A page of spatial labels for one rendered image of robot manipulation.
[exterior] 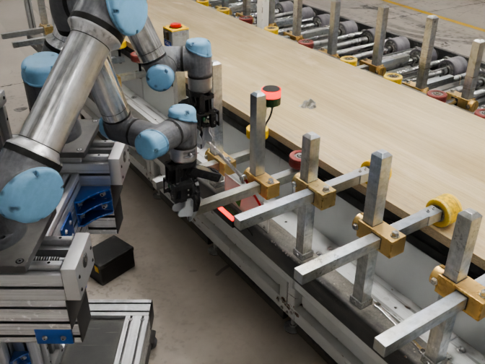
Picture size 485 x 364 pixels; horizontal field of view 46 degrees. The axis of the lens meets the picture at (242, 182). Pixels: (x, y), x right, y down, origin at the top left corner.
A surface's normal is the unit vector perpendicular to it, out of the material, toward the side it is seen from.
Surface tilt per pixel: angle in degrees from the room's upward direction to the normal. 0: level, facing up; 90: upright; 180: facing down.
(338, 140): 0
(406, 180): 0
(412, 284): 90
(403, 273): 90
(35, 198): 95
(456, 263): 90
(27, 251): 0
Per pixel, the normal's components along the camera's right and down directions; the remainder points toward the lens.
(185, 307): 0.00, -0.86
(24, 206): 0.80, 0.38
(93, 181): 0.00, 0.51
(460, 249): -0.83, 0.29
